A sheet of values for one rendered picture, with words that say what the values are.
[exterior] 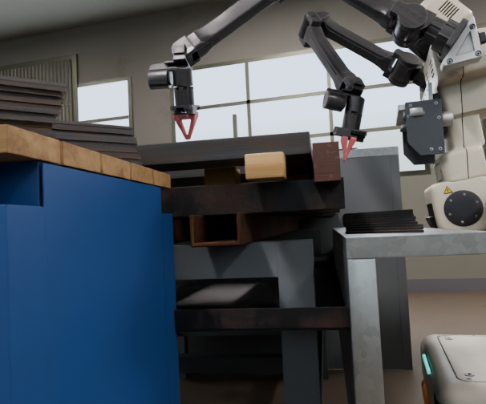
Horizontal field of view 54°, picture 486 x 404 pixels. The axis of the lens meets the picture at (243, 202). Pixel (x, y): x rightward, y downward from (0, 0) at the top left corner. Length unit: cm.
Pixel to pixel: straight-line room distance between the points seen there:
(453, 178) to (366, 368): 89
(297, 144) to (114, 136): 29
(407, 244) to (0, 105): 53
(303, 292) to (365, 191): 158
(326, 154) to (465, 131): 88
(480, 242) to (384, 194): 167
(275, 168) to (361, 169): 166
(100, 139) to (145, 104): 503
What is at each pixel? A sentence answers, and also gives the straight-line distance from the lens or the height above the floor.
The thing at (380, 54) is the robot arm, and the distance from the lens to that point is 187.
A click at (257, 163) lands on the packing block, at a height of 80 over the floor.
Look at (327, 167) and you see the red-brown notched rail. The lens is 74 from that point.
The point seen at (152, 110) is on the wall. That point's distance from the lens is 564.
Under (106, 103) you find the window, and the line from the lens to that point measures 593.
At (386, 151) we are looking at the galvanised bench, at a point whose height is 103.
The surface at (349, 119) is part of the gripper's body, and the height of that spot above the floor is 102.
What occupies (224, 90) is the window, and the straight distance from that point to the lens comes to 533.
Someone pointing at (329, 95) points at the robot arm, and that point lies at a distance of 154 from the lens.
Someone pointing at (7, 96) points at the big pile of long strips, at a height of 83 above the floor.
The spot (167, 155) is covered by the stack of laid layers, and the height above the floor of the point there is 83.
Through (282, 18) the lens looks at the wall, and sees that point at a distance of 543.
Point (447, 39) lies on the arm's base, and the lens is 144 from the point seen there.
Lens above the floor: 70
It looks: 3 degrees up
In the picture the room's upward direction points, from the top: 3 degrees counter-clockwise
